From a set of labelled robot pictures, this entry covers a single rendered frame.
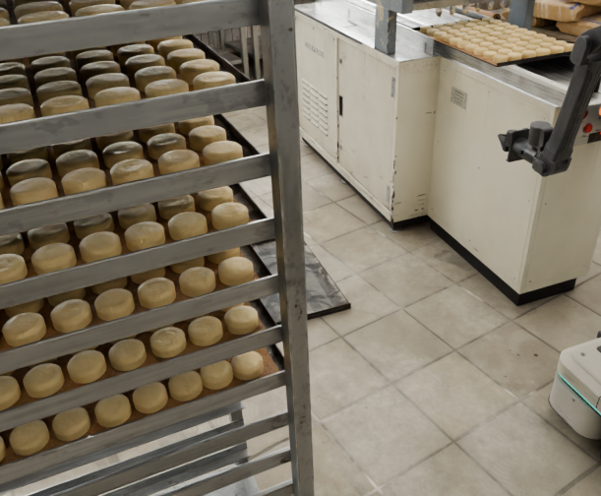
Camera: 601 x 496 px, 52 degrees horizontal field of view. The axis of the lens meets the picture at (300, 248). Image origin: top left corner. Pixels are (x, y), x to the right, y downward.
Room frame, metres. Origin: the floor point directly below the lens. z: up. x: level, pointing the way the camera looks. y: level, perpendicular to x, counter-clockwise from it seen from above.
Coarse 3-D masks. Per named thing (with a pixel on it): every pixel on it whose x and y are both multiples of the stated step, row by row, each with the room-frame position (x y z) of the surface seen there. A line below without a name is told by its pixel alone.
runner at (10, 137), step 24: (168, 96) 0.64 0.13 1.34; (192, 96) 0.65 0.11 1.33; (216, 96) 0.66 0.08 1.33; (240, 96) 0.67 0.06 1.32; (264, 96) 0.69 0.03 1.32; (24, 120) 0.59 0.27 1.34; (48, 120) 0.60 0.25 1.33; (72, 120) 0.61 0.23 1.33; (96, 120) 0.61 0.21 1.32; (120, 120) 0.62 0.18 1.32; (144, 120) 0.63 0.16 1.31; (168, 120) 0.64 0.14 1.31; (0, 144) 0.58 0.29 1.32; (24, 144) 0.59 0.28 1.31; (48, 144) 0.59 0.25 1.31
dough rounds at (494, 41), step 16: (432, 32) 2.60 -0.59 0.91; (448, 32) 2.58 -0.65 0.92; (464, 32) 2.54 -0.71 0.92; (480, 32) 2.58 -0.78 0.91; (496, 32) 2.52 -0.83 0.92; (512, 32) 2.52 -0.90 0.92; (528, 32) 2.50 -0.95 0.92; (464, 48) 2.38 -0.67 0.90; (480, 48) 2.30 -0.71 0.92; (496, 48) 2.30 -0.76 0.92; (512, 48) 2.28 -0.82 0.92; (528, 48) 2.29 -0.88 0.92; (544, 48) 2.26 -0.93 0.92; (560, 48) 2.25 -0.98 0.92; (496, 64) 2.16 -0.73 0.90
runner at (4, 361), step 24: (240, 288) 0.67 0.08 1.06; (264, 288) 0.68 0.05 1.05; (144, 312) 0.62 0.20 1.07; (168, 312) 0.63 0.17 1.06; (192, 312) 0.64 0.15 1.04; (72, 336) 0.58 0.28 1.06; (96, 336) 0.59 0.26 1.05; (120, 336) 0.60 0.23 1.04; (0, 360) 0.55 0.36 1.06; (24, 360) 0.56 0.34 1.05
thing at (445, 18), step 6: (414, 12) 3.32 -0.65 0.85; (420, 12) 3.27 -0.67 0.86; (426, 12) 3.21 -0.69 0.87; (432, 12) 3.16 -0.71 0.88; (444, 12) 3.06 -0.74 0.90; (432, 18) 3.16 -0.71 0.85; (438, 18) 3.11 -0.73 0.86; (444, 18) 3.06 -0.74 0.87; (450, 18) 3.01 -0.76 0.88; (456, 18) 2.96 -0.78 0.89; (462, 18) 2.91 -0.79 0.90; (468, 18) 2.90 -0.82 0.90; (546, 60) 2.37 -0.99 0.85; (552, 60) 2.34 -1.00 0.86; (558, 60) 2.31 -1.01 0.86; (564, 60) 2.28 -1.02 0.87; (570, 60) 2.25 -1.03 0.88; (558, 66) 2.30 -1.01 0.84; (564, 66) 2.27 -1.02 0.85; (570, 66) 2.25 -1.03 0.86
